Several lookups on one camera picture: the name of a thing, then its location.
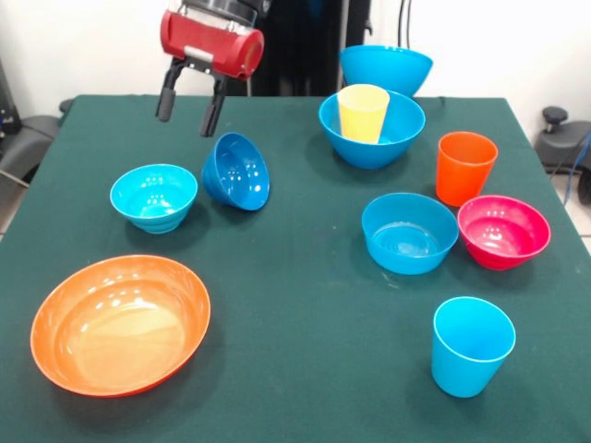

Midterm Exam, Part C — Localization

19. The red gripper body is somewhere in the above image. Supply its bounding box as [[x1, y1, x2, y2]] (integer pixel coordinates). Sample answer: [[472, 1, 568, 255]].
[[159, 8, 266, 82]]

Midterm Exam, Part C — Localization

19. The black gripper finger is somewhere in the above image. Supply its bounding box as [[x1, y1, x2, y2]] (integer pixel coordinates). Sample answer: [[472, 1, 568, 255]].
[[199, 76, 228, 138], [154, 57, 185, 124]]

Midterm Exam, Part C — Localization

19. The yellow plastic cup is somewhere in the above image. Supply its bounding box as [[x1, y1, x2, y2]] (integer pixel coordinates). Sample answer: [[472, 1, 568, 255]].
[[336, 83, 392, 145]]

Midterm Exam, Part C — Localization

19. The large blue plastic bowl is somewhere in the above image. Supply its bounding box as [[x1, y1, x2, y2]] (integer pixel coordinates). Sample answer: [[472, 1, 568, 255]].
[[318, 90, 428, 170], [339, 44, 435, 99]]

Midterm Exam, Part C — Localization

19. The large orange plastic bowl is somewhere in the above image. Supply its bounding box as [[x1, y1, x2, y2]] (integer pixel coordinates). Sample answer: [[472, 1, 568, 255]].
[[30, 254, 212, 398]]

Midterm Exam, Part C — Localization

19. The dark blue plastic bowl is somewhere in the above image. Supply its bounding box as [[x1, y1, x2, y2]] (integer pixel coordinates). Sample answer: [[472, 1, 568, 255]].
[[201, 132, 271, 212]]

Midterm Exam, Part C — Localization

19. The small cyan plastic bowl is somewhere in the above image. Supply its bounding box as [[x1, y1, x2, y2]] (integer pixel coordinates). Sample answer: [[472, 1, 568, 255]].
[[109, 163, 199, 235]]

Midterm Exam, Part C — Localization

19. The black equipment base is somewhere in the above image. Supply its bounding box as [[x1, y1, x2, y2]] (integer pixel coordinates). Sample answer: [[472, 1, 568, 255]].
[[0, 59, 62, 186], [535, 105, 591, 174]]

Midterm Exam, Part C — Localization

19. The dark green tablecloth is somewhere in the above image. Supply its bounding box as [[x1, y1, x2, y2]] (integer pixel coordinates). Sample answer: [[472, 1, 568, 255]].
[[0, 94, 591, 443]]

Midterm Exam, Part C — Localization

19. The blue flat-bottomed ringed bowl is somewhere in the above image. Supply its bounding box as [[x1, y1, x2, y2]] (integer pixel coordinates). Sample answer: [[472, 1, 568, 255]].
[[361, 191, 460, 275]]

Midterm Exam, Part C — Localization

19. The orange plastic cup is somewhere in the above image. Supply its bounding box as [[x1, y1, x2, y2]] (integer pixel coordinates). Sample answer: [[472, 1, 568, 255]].
[[435, 131, 500, 208]]

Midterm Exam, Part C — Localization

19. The pink plastic bowl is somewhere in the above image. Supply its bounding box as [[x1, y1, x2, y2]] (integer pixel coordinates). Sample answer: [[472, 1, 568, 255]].
[[457, 195, 552, 271]]

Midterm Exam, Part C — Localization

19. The light blue plastic cup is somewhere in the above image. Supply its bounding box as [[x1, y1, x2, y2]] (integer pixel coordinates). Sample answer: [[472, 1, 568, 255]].
[[430, 296, 517, 399]]

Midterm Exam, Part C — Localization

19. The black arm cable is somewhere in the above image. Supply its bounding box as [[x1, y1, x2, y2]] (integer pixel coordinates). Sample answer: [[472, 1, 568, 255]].
[[397, 0, 417, 51]]

